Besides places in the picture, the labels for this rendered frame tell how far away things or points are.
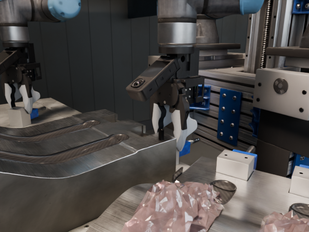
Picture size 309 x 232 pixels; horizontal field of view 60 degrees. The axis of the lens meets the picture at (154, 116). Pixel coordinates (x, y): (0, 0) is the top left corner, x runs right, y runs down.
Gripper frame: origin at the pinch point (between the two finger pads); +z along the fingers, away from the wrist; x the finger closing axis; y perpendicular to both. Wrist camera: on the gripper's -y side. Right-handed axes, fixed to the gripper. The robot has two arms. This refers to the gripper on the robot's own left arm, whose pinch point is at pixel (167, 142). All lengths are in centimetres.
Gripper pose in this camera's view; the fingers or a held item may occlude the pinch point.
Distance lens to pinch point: 58.0
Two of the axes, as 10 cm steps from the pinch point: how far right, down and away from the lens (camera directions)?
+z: 0.0, 9.6, 2.9
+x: -6.6, -2.2, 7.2
